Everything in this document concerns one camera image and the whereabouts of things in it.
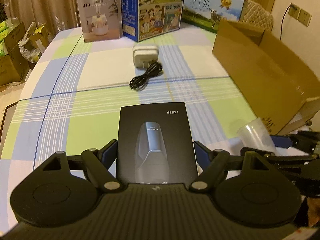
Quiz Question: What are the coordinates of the black shaver box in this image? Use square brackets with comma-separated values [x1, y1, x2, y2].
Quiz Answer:
[116, 102, 198, 185]

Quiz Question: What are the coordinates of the wall power socket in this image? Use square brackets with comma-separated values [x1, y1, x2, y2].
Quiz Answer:
[288, 3, 300, 20]

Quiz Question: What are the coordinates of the white power adapter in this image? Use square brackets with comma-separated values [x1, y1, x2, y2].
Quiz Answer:
[132, 44, 159, 68]

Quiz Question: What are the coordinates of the black wall cable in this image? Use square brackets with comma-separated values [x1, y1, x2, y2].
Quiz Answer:
[279, 3, 293, 41]

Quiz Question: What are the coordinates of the dark tray on floor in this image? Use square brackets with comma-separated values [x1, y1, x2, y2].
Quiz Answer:
[1, 102, 18, 145]

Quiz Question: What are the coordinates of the white humidifier box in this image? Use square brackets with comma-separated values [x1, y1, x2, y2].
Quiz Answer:
[77, 0, 122, 43]

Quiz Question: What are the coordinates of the tall blue milk carton box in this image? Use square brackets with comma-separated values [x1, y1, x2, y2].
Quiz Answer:
[121, 0, 183, 42]

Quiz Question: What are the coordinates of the checkered tablecloth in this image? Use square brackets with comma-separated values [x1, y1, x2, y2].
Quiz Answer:
[1, 24, 255, 232]

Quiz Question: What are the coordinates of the cardboard box with tissue packs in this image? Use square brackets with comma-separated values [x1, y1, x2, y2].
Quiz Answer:
[0, 17, 29, 86]

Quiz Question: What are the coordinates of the quilted beige chair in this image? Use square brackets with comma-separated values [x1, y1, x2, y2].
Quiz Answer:
[239, 0, 274, 31]

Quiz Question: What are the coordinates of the clear plastic cup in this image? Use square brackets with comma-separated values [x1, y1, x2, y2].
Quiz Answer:
[237, 118, 277, 155]

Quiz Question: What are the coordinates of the open brown cardboard box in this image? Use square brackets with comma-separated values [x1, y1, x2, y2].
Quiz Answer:
[213, 20, 319, 135]

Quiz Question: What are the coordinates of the wall switch plate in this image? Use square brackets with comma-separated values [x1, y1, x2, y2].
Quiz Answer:
[298, 9, 312, 27]

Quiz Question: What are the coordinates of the cardboard box with clutter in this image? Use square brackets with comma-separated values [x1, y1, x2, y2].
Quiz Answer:
[18, 22, 53, 64]

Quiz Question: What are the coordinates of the brown curtain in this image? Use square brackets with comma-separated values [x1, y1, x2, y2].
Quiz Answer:
[1, 0, 80, 35]

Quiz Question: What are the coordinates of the person's right hand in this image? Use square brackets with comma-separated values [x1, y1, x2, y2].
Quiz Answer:
[307, 197, 320, 227]

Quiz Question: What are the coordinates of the light blue milk gift box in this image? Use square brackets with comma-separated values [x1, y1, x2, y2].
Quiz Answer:
[181, 0, 245, 33]

